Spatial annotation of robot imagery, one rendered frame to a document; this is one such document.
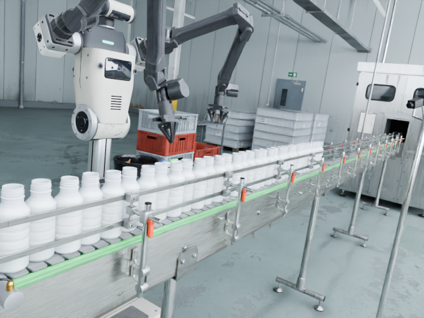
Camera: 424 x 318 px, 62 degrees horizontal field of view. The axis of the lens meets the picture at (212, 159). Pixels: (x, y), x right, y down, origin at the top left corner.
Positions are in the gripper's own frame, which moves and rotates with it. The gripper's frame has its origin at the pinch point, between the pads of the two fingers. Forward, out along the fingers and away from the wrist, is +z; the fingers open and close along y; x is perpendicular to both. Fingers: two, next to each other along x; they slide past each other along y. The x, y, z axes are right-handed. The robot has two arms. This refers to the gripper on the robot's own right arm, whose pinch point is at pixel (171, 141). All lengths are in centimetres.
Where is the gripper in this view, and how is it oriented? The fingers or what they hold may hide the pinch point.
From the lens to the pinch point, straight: 132.0
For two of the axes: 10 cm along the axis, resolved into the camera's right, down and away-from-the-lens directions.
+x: -8.1, 1.4, 5.7
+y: 5.6, -0.9, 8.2
